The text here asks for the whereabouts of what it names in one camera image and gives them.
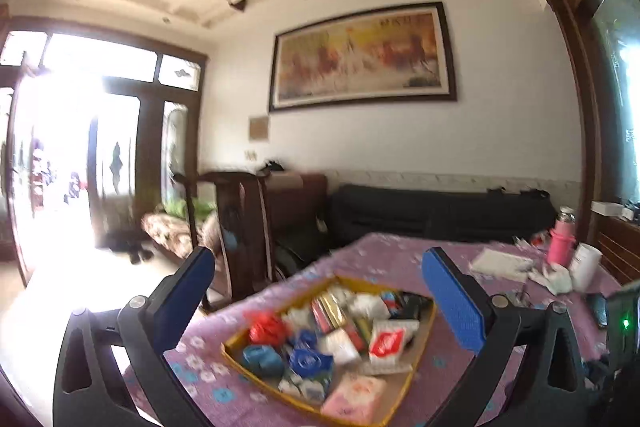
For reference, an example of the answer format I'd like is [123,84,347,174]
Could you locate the framed painting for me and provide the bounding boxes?
[268,1,459,114]

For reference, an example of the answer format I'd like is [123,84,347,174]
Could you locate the white plastic tub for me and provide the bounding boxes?
[569,242,603,292]

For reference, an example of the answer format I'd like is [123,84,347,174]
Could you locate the white tissue pack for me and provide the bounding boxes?
[317,328,367,366]

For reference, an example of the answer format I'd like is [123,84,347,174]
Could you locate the floral cushioned bench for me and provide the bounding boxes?
[141,201,222,264]

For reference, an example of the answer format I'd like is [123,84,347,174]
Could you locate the black sofa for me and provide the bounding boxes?
[327,184,559,249]

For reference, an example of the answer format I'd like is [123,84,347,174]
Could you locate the dark wooden chair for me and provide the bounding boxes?
[172,171,274,314]

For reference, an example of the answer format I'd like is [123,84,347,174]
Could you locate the black packet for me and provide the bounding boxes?
[394,290,434,324]

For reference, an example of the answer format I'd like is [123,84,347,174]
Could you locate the yellow cardboard box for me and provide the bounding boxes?
[221,275,439,426]

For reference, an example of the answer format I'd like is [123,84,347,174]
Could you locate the pink tissue pack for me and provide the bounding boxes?
[319,371,389,424]

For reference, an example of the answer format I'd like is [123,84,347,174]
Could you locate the blue plastic bag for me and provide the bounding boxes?
[242,344,287,376]

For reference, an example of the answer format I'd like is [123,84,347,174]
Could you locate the wooden cabinet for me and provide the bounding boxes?
[589,201,640,289]

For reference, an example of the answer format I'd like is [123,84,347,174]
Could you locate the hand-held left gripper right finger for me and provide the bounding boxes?
[422,247,586,427]

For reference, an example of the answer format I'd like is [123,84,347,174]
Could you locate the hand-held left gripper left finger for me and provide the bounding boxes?
[52,247,216,427]

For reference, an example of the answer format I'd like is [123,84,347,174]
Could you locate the small wall plaque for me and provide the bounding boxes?
[248,114,271,143]

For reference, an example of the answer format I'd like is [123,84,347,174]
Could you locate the purple floral tablecloth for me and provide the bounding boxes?
[122,232,640,427]

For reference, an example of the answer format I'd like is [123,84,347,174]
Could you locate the white gloves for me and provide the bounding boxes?
[527,261,574,296]

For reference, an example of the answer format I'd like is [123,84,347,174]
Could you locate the wooden glass door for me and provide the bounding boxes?
[0,29,209,288]

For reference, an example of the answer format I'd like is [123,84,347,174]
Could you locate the pink knit-sleeved bottle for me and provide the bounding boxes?
[547,206,577,269]

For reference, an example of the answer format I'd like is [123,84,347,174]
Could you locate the small red plastic bag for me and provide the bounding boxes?
[244,310,292,346]

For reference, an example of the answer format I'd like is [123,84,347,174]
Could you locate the black phone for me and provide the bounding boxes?
[585,291,609,329]

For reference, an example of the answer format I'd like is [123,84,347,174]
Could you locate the blue tissue pack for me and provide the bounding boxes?
[287,341,334,381]

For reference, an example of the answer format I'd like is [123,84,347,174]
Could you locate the stack of papers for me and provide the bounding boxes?
[469,247,535,284]

